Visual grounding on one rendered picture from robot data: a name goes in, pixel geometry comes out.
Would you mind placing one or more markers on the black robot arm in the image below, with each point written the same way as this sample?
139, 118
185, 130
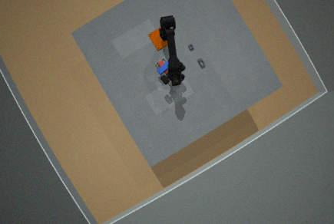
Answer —
167, 34

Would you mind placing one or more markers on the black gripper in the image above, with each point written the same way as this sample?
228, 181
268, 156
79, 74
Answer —
165, 79

